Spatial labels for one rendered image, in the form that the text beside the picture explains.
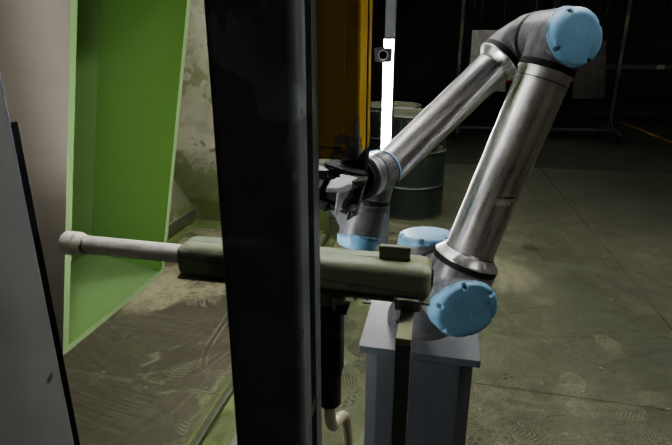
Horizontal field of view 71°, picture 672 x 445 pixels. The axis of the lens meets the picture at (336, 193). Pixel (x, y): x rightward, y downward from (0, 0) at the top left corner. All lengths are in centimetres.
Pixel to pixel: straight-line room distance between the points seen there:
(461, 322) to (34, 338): 81
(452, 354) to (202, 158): 286
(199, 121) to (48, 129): 234
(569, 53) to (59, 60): 119
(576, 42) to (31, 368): 111
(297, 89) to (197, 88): 341
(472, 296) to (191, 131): 300
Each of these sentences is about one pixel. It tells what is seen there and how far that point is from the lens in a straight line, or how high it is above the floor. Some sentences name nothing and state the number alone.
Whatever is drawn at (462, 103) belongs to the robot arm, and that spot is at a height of 126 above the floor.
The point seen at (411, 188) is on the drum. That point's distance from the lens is 387.
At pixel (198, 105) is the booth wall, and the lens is 372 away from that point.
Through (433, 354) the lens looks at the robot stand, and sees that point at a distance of 128.
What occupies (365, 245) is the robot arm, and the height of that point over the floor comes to 98.
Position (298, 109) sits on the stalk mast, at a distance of 30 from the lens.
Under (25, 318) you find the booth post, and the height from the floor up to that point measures 99.
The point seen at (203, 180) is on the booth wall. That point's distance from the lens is 383.
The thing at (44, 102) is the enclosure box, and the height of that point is 124.
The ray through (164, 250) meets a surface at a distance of 64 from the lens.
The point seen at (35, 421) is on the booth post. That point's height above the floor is 82.
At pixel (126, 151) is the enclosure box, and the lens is 209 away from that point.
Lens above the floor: 137
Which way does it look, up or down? 17 degrees down
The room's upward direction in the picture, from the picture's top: straight up
